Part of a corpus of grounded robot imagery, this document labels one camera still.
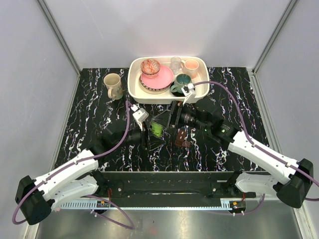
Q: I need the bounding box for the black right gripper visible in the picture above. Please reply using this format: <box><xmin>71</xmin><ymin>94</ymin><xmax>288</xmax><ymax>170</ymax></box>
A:
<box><xmin>152</xmin><ymin>100</ymin><xmax>210</xmax><ymax>132</ymax></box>

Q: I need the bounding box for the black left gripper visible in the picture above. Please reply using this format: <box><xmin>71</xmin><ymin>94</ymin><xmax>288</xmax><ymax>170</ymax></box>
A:
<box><xmin>115</xmin><ymin>120</ymin><xmax>166</xmax><ymax>151</ymax></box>

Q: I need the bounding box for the green pill bottle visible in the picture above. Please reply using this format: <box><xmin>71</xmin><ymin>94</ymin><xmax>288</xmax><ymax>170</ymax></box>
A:
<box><xmin>151</xmin><ymin>121</ymin><xmax>163</xmax><ymax>137</ymax></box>

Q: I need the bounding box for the brown pill organizer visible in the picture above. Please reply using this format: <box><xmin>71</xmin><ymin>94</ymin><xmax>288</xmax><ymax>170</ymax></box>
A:
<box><xmin>174</xmin><ymin>129</ymin><xmax>191</xmax><ymax>148</ymax></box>

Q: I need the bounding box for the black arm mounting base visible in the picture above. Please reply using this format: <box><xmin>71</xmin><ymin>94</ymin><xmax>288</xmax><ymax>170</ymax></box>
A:
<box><xmin>97</xmin><ymin>172</ymin><xmax>256</xmax><ymax>198</ymax></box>

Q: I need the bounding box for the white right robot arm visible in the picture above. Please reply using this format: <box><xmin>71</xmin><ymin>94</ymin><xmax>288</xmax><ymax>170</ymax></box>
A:
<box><xmin>152</xmin><ymin>100</ymin><xmax>314</xmax><ymax>209</ymax></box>

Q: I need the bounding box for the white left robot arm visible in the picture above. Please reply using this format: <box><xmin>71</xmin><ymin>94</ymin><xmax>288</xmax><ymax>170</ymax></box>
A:
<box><xmin>12</xmin><ymin>123</ymin><xmax>164</xmax><ymax>225</ymax></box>

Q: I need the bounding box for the black saucer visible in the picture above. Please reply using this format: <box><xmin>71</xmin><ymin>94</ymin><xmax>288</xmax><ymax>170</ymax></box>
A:
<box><xmin>169</xmin><ymin>83</ymin><xmax>188</xmax><ymax>97</ymax></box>

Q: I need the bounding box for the striped rim plate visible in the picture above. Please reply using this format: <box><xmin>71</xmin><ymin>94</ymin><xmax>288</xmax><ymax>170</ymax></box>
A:
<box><xmin>139</xmin><ymin>75</ymin><xmax>169</xmax><ymax>95</ymax></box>

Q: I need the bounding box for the teal green mug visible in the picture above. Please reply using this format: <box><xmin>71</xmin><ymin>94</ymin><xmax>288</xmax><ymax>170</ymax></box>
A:
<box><xmin>170</xmin><ymin>74</ymin><xmax>192</xmax><ymax>94</ymax></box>

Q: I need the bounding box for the pink plate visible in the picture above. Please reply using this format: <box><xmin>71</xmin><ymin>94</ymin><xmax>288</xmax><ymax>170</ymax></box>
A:
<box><xmin>141</xmin><ymin>65</ymin><xmax>174</xmax><ymax>89</ymax></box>

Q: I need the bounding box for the white rectangular basin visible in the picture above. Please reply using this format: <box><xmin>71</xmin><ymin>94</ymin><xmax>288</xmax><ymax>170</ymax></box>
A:
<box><xmin>127</xmin><ymin>56</ymin><xmax>210</xmax><ymax>105</ymax></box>

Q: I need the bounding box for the red patterned glass bowl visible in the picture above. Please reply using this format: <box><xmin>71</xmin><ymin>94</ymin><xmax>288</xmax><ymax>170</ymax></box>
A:
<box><xmin>140</xmin><ymin>59</ymin><xmax>161</xmax><ymax>77</ymax></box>

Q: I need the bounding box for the peach pink mug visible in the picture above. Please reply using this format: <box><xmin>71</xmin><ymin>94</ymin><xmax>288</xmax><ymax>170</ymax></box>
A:
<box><xmin>182</xmin><ymin>59</ymin><xmax>199</xmax><ymax>79</ymax></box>

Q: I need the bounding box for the clear glass cup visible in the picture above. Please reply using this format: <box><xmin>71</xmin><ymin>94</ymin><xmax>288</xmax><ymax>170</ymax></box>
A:
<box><xmin>170</xmin><ymin>57</ymin><xmax>185</xmax><ymax>75</ymax></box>

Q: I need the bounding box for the beige floral mug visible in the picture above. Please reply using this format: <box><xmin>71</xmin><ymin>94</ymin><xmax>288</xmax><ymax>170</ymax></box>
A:
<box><xmin>103</xmin><ymin>73</ymin><xmax>123</xmax><ymax>100</ymax></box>

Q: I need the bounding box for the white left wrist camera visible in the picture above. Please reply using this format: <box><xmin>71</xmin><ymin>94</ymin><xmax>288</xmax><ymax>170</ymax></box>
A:
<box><xmin>129</xmin><ymin>103</ymin><xmax>149</xmax><ymax>131</ymax></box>

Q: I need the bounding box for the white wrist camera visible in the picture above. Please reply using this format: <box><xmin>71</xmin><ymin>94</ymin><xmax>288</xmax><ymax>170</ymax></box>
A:
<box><xmin>181</xmin><ymin>83</ymin><xmax>196</xmax><ymax>105</ymax></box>
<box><xmin>129</xmin><ymin>103</ymin><xmax>149</xmax><ymax>131</ymax></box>

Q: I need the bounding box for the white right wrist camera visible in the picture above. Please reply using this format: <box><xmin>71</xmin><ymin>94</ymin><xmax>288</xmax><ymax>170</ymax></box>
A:
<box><xmin>181</xmin><ymin>83</ymin><xmax>196</xmax><ymax>105</ymax></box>

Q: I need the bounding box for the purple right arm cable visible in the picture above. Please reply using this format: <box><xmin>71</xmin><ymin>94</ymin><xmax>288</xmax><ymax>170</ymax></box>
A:
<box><xmin>193</xmin><ymin>81</ymin><xmax>319</xmax><ymax>216</ymax></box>

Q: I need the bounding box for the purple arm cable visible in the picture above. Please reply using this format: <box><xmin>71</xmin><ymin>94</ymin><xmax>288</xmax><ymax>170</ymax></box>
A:
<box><xmin>193</xmin><ymin>81</ymin><xmax>319</xmax><ymax>216</ymax></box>
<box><xmin>11</xmin><ymin>100</ymin><xmax>136</xmax><ymax>230</ymax></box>

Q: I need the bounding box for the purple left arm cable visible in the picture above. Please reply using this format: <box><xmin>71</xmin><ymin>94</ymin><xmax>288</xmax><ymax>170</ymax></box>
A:
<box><xmin>11</xmin><ymin>100</ymin><xmax>136</xmax><ymax>230</ymax></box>

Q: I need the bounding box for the white slotted cable duct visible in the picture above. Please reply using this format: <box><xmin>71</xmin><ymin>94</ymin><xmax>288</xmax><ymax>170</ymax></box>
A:
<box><xmin>59</xmin><ymin>199</ymin><xmax>231</xmax><ymax>211</ymax></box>

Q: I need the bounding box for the left aluminium frame post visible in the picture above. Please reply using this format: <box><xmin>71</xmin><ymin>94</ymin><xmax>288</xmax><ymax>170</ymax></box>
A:
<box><xmin>36</xmin><ymin>0</ymin><xmax>81</xmax><ymax>76</ymax></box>

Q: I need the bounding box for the aluminium frame post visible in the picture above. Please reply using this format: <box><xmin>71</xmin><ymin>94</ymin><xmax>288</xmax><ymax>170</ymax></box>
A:
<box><xmin>252</xmin><ymin>0</ymin><xmax>299</xmax><ymax>75</ymax></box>
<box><xmin>36</xmin><ymin>0</ymin><xmax>81</xmax><ymax>76</ymax></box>

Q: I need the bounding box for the right aluminium frame post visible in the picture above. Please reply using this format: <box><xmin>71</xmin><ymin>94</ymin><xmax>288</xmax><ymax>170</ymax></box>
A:
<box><xmin>252</xmin><ymin>0</ymin><xmax>299</xmax><ymax>75</ymax></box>

